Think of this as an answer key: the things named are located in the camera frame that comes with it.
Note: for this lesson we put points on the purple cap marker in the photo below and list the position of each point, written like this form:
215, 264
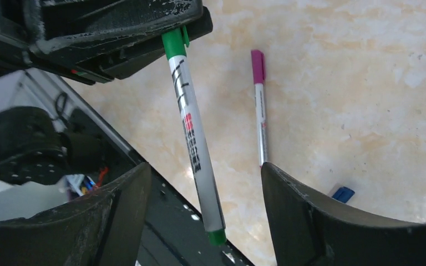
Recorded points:
258, 72

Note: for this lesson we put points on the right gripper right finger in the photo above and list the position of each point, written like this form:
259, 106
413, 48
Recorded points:
309, 228

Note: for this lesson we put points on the blue cap marker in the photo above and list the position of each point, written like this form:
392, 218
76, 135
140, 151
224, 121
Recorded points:
341, 193

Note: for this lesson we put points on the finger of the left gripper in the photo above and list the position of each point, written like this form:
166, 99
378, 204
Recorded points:
122, 63
55, 25

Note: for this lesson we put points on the green marker pen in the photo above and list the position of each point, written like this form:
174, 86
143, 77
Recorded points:
175, 43

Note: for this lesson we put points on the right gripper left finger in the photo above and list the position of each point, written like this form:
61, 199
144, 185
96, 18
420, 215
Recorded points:
103, 227

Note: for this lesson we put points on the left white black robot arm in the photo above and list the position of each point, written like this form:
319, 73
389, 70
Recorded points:
42, 145

